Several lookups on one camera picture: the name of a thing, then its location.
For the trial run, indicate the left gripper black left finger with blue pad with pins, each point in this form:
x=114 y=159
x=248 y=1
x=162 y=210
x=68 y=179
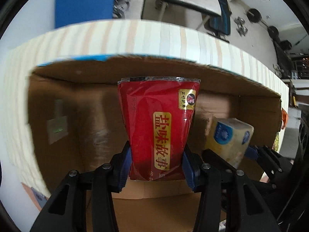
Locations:
x=65 y=209

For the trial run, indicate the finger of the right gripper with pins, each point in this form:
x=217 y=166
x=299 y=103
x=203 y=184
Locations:
x=267 y=158

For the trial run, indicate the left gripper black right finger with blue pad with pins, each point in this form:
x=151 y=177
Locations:
x=223 y=188

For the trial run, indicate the yellow tissue pack bear print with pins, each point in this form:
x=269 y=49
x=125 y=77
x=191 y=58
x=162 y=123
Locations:
x=229 y=138

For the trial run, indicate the red tissue pack gold label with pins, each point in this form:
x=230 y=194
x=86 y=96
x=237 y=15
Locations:
x=157 y=114

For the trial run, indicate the brown cardboard box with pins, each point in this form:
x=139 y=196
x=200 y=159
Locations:
x=158 y=205

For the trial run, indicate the chrome dumbbell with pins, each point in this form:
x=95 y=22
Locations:
x=241 y=28

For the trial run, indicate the black floor barbell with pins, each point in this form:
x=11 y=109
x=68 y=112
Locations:
x=254 y=16

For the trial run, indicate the blue folded exercise mat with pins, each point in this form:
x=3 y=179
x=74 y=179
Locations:
x=69 y=12

